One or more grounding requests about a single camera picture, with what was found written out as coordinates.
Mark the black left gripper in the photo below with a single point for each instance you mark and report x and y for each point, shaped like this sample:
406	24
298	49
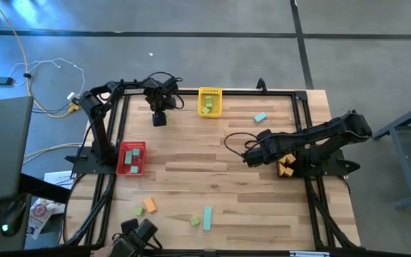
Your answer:
159	119

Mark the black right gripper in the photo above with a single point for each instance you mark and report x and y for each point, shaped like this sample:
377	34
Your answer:
262	153

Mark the orange rectangular block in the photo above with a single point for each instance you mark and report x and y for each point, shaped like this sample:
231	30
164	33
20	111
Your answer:
150	205
284	171

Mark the teal cube block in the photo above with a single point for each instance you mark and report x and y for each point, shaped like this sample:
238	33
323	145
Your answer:
134	169
136	151

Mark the green cube block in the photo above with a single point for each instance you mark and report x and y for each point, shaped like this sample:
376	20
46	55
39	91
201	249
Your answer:
195	221
138	211
205	110

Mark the green arch block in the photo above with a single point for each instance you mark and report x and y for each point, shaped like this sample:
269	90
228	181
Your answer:
209	101

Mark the long teal block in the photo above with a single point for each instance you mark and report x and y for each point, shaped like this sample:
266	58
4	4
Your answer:
207	218

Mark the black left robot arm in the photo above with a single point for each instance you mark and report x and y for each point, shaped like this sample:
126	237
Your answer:
98	135

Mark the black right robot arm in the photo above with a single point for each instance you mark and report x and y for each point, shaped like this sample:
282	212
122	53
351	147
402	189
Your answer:
319	137

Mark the red plastic basket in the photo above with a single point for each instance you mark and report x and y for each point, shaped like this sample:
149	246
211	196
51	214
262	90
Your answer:
142	162

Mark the yellow plastic basket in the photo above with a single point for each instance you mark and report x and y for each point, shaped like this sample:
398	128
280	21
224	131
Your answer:
217	110

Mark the white plug adapter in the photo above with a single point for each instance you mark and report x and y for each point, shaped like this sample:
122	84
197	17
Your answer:
71	95

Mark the white paper sheet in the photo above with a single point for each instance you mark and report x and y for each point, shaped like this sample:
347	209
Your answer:
57	177

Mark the black handheld device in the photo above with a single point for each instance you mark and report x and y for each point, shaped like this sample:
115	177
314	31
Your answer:
137	235

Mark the black desk crossbar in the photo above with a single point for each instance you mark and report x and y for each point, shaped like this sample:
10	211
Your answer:
45	187

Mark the white snack bag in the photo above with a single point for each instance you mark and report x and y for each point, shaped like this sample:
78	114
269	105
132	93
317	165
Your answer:
38	214

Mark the grey laptop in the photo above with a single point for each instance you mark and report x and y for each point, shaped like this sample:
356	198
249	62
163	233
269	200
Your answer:
2	150

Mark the black computer mouse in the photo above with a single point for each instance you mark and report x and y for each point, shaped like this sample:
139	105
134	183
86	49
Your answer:
13	217

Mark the black metal table frame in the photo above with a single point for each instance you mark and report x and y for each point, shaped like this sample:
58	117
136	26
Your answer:
280	93

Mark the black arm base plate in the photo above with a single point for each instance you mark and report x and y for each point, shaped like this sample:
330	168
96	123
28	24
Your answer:
84	167
334	167

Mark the white frame bracket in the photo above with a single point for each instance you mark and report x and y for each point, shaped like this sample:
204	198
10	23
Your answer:
309	253

